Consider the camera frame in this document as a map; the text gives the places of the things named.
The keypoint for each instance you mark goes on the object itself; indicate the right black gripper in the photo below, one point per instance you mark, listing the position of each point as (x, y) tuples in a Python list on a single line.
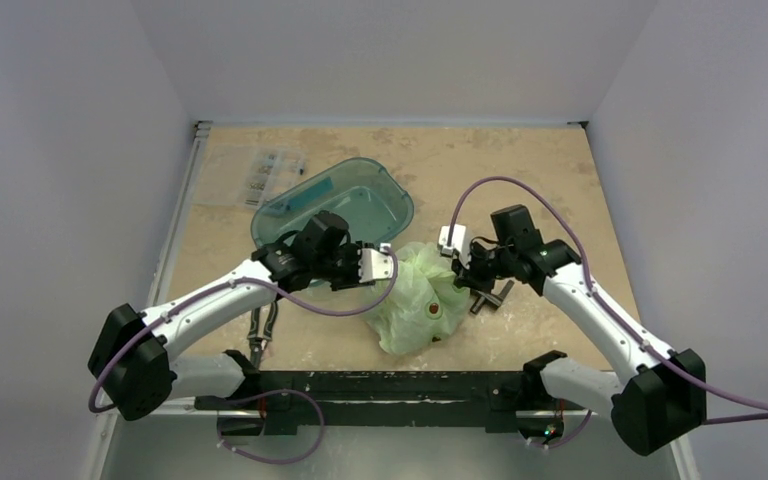
[(479, 283)]

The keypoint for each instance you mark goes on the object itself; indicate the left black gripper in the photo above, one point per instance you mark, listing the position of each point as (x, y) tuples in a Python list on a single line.
[(352, 249)]

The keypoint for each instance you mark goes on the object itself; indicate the light green plastic bag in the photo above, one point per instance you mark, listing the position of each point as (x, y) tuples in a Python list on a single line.
[(424, 306)]

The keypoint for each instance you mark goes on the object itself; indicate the teal plastic bin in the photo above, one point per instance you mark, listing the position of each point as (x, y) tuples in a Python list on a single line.
[(360, 190)]

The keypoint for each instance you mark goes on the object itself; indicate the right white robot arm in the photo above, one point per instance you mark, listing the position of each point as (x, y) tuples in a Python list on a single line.
[(651, 395)]

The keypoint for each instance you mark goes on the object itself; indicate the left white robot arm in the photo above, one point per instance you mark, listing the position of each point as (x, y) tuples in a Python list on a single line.
[(137, 361)]

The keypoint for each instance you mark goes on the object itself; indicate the black metal clamp tool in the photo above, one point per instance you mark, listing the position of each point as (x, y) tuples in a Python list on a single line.
[(491, 300)]

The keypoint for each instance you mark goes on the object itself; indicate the clear plastic organizer box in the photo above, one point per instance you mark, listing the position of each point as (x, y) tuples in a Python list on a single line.
[(248, 175)]

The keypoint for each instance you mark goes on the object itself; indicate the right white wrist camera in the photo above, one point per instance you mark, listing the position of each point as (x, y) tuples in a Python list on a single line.
[(454, 242)]

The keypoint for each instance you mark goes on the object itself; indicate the black handled pliers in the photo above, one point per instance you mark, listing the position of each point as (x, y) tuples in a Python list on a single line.
[(260, 332)]

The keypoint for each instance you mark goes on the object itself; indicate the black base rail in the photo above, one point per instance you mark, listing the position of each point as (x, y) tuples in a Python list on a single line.
[(281, 402)]

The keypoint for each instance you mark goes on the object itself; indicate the aluminium frame rail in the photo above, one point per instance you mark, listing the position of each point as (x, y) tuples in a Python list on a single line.
[(167, 259)]

